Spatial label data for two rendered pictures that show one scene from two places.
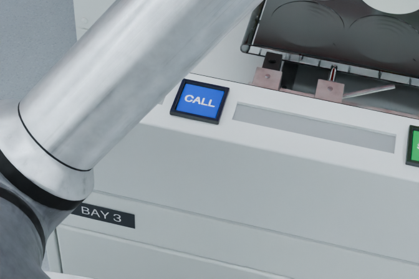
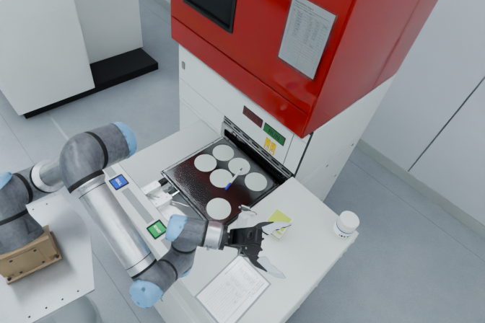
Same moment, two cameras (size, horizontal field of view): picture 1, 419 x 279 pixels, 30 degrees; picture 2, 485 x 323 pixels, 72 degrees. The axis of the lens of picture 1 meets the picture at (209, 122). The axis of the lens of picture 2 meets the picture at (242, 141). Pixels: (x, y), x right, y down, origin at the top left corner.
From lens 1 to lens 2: 0.88 m
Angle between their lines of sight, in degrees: 19
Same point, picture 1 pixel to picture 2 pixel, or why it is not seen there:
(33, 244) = (22, 196)
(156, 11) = not seen: hidden behind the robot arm
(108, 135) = (53, 181)
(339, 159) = (132, 217)
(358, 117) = (151, 209)
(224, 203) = not seen: hidden behind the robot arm
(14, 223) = (19, 189)
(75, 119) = (45, 174)
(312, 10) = (192, 171)
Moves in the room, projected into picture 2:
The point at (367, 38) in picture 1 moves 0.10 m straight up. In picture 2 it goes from (196, 188) to (198, 174)
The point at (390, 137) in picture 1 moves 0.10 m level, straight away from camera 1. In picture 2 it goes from (152, 219) to (177, 207)
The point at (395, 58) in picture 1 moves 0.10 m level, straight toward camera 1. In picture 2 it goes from (197, 198) to (175, 210)
